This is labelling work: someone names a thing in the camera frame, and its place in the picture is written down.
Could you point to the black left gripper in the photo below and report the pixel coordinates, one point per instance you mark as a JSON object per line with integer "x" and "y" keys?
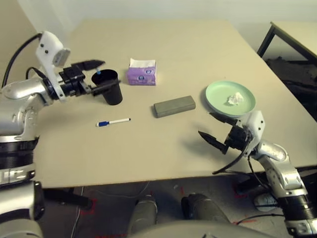
{"x": 74, "y": 83}

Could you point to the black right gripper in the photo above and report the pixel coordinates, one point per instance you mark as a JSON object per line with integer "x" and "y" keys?
{"x": 239, "y": 137}

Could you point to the white tissue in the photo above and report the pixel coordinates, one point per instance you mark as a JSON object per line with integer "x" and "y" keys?
{"x": 234, "y": 99}

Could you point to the light green plate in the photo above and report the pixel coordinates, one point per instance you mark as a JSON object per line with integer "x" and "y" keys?
{"x": 218, "y": 94}

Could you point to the grey glasses case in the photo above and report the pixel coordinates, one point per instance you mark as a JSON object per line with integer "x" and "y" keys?
{"x": 173, "y": 106}

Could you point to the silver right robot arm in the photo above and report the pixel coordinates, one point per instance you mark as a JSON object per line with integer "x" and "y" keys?
{"x": 284, "y": 178}

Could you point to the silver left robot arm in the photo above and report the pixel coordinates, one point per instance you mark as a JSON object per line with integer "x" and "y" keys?
{"x": 19, "y": 91}

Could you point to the blue pen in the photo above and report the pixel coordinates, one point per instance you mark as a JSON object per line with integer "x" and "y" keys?
{"x": 98, "y": 72}

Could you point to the light blue plate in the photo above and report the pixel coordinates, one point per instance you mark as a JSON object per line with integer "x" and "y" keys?
{"x": 237, "y": 116}

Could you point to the black plastic cup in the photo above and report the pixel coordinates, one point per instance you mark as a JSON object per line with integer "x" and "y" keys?
{"x": 114, "y": 95}

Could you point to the purple tissue pack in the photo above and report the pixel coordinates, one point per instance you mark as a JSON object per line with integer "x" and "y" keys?
{"x": 138, "y": 79}

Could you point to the white marker blue cap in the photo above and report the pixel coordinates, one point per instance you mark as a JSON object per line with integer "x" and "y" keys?
{"x": 116, "y": 121}

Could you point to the black table leg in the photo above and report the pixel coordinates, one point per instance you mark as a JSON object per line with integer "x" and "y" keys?
{"x": 245, "y": 186}
{"x": 69, "y": 197}

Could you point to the grey robot right leg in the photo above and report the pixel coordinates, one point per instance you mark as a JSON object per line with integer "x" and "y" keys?
{"x": 203, "y": 208}

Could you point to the grey robot leg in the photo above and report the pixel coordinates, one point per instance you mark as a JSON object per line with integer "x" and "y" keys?
{"x": 203, "y": 208}
{"x": 142, "y": 213}

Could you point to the white sneaker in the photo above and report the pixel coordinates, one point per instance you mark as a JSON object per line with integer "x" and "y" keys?
{"x": 265, "y": 202}

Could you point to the grey robot torso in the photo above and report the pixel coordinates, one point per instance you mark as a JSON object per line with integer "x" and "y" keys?
{"x": 198, "y": 231}

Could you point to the grey robot left leg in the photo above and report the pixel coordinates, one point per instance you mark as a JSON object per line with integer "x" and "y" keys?
{"x": 142, "y": 213}

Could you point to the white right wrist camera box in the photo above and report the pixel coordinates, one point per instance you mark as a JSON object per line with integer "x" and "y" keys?
{"x": 256, "y": 121}

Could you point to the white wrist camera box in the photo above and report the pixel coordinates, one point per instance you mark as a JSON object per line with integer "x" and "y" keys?
{"x": 256, "y": 121}
{"x": 47, "y": 44}

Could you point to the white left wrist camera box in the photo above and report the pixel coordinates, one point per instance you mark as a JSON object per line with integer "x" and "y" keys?
{"x": 47, "y": 44}

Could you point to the beige side table black frame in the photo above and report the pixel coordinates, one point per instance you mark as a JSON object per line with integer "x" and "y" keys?
{"x": 297, "y": 34}

